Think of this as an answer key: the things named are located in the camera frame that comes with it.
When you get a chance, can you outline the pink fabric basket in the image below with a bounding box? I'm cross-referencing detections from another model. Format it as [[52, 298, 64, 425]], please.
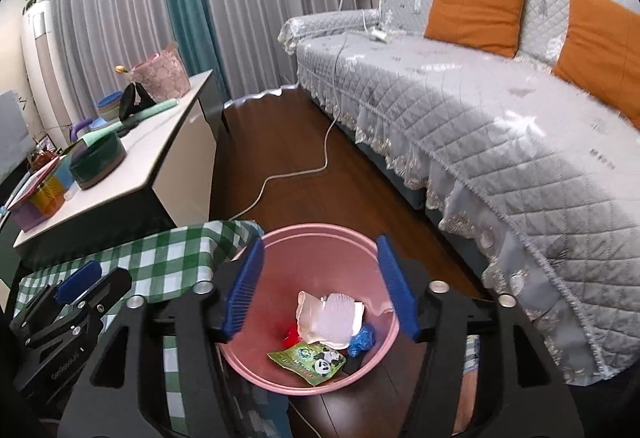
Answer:
[[131, 43, 192, 103]]

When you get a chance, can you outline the purple handle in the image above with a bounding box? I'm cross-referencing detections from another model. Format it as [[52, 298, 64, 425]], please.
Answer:
[[70, 117, 103, 141]]

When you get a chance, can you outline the white standing air conditioner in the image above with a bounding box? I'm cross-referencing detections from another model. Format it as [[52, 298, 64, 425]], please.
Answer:
[[20, 0, 71, 139]]

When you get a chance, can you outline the white top coffee table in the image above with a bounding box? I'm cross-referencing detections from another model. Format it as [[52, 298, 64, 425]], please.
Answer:
[[12, 69, 231, 259]]

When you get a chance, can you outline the grey quilted sofa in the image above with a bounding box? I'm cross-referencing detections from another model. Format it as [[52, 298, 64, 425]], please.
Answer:
[[276, 0, 640, 386]]

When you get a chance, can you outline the colourful tin box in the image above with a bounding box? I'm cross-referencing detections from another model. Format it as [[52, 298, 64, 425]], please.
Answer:
[[9, 153, 71, 233]]

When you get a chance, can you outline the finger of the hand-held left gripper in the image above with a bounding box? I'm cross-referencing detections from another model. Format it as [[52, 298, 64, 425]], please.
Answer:
[[9, 285, 58, 334], [55, 260, 133, 319]]

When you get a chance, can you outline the pink plastic bin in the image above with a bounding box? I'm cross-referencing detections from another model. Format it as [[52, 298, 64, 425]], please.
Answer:
[[215, 223, 401, 386]]

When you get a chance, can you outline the mint green rolled mat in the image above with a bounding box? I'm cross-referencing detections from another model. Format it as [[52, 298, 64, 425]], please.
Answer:
[[80, 99, 179, 146]]

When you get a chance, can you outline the television with grey cover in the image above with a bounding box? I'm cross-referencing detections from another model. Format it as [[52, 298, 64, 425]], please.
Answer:
[[0, 90, 31, 179]]

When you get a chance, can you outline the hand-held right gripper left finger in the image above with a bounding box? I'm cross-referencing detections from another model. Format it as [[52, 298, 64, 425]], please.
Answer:
[[60, 238, 265, 438]]

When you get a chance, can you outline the dark green round box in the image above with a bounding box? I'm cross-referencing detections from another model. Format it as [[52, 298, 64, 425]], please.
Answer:
[[67, 130, 127, 191]]

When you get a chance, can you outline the orange cushion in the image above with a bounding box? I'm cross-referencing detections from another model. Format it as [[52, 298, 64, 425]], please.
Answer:
[[552, 0, 640, 129], [424, 0, 527, 59]]

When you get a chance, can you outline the brown teapot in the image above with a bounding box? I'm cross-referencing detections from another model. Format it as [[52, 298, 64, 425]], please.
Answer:
[[27, 150, 56, 171]]

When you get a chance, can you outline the blue plastic cover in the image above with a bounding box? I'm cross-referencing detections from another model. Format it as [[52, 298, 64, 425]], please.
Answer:
[[346, 323, 377, 359]]

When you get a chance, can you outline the white power cable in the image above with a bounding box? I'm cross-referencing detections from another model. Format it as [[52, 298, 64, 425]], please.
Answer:
[[227, 10, 381, 224]]

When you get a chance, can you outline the stack of coloured bowls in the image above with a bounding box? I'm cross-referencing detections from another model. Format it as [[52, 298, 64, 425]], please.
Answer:
[[95, 92, 126, 121]]

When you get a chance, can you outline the green snack packet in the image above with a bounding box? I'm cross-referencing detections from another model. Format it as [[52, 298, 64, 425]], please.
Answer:
[[266, 340, 347, 387]]

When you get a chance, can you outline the green checked tablecloth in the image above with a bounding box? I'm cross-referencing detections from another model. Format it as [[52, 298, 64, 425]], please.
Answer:
[[12, 218, 265, 438]]

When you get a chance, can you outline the white paper wrapper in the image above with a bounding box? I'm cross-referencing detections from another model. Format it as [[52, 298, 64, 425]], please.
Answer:
[[296, 290, 331, 344]]

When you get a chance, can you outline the person's bare leg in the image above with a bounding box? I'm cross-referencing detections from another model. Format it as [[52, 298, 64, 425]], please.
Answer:
[[452, 335, 483, 436]]

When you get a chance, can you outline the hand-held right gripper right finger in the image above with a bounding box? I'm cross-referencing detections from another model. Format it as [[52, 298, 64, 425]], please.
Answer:
[[376, 235, 586, 438]]

